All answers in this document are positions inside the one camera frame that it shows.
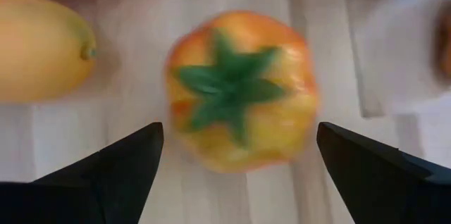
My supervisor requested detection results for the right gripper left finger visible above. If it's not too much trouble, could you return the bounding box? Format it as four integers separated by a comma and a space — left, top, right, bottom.
0, 121, 165, 224

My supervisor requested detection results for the small orange pumpkin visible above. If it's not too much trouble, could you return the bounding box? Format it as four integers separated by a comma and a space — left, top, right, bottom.
164, 9, 320, 174

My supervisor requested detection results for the yellow lemon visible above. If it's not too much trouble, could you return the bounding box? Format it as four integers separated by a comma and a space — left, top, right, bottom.
0, 0, 98, 104

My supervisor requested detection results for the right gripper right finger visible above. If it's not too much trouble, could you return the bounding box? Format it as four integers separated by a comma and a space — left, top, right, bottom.
316, 121, 451, 224

